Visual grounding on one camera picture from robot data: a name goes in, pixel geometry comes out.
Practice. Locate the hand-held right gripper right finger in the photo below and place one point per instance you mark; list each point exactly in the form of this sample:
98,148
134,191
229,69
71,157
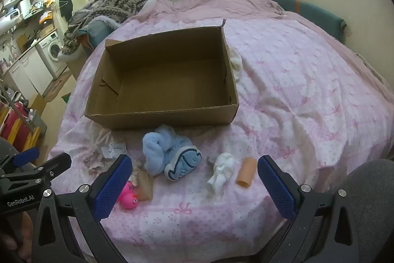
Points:
277,189

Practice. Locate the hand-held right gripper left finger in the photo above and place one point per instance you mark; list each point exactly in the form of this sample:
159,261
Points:
112,186

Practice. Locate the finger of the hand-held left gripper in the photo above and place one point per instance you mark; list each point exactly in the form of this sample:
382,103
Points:
26,156
58,163

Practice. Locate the light blue fluffy sock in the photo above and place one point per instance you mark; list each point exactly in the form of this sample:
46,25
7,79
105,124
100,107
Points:
157,149

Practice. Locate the brown cardboard box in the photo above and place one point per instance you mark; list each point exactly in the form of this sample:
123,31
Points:
172,87

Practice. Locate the white lace-trimmed cloth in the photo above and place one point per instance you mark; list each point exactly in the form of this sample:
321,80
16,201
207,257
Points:
237,62

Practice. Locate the person's left hand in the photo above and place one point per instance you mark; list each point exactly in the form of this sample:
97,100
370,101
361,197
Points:
21,229

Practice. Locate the pink rubber duck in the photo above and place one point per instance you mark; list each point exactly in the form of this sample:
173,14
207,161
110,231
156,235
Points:
130,199

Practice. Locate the grey storage bin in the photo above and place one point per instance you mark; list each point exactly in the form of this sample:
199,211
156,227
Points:
38,122

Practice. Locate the clear plastic packet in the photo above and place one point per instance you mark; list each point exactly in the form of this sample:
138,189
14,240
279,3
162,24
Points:
114,149

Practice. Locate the red and yellow rack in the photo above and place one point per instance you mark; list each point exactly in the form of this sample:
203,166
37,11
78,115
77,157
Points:
15,118

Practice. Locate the patterned floor mat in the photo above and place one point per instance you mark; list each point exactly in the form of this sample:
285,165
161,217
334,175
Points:
55,84

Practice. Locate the white kitchen cabinet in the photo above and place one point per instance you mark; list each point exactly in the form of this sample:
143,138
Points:
30,69

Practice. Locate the brown carton under blanket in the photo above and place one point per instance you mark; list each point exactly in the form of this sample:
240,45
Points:
77,65

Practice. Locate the pink patterned bed quilt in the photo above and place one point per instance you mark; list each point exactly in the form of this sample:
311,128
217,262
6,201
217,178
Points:
292,81

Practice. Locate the white washing machine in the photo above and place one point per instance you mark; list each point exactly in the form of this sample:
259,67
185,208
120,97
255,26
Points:
52,49

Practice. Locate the teal cushion with white trim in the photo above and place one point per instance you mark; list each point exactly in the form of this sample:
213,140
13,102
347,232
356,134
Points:
97,30

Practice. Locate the black hanging garment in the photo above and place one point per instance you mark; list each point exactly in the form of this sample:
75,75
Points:
65,7

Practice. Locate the grey patterned knit blanket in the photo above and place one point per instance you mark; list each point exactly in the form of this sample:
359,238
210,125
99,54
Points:
117,2

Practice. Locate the teal headboard cushion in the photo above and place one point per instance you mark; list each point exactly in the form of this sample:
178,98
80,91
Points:
307,8

